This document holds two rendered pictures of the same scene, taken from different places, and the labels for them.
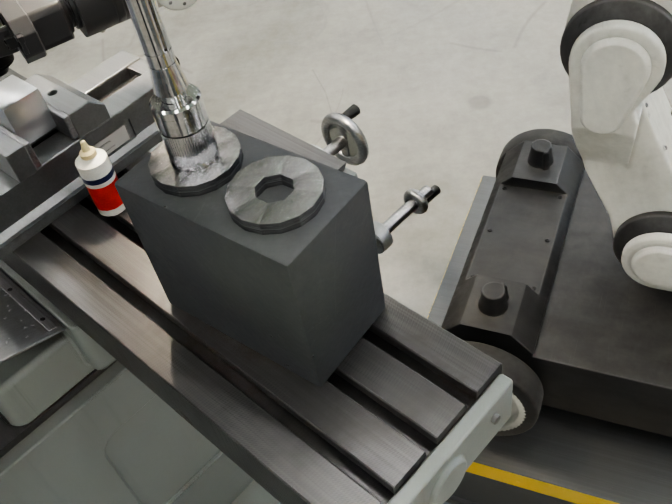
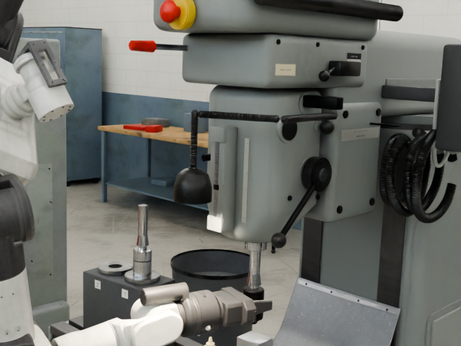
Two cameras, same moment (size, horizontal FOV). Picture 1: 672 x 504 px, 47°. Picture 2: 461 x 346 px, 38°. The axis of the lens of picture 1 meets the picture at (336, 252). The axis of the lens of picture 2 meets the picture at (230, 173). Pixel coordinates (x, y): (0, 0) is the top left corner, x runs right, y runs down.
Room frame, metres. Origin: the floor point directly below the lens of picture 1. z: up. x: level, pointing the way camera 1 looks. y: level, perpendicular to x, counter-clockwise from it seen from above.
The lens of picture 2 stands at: (2.22, 0.11, 1.68)
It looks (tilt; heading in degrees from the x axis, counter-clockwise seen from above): 10 degrees down; 172
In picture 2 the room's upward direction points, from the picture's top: 2 degrees clockwise
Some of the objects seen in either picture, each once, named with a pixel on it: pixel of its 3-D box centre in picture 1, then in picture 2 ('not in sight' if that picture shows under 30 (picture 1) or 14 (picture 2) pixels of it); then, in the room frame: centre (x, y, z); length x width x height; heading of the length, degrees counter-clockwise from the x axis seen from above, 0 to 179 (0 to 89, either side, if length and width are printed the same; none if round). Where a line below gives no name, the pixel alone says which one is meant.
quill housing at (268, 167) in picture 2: not in sight; (261, 161); (0.85, 0.36, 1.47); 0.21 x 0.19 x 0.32; 39
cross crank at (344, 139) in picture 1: (332, 149); not in sight; (1.17, -0.03, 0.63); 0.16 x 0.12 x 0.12; 129
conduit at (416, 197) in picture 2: not in sight; (406, 171); (0.84, 0.69, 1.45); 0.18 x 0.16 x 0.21; 129
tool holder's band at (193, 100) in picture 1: (175, 100); (142, 250); (0.59, 0.11, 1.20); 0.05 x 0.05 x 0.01
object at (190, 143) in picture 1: (186, 130); (142, 263); (0.59, 0.11, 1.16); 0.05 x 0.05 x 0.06
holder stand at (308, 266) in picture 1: (256, 244); (127, 307); (0.56, 0.08, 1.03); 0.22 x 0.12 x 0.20; 45
